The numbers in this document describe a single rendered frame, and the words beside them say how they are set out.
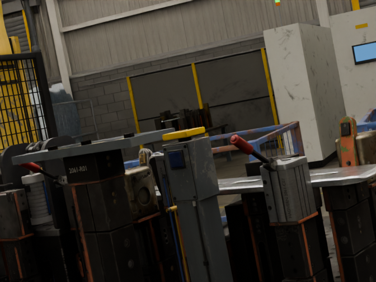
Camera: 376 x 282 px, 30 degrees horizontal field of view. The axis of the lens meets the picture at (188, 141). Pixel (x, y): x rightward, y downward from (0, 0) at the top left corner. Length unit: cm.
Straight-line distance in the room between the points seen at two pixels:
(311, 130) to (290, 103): 47
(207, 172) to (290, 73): 848
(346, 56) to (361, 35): 34
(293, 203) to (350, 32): 837
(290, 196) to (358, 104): 834
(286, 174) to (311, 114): 838
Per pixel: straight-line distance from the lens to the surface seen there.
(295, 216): 139
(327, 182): 147
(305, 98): 975
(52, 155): 150
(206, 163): 132
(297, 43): 975
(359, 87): 969
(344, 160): 168
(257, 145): 375
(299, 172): 141
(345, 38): 970
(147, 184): 168
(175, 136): 131
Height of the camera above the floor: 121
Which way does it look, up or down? 3 degrees down
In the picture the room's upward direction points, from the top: 11 degrees counter-clockwise
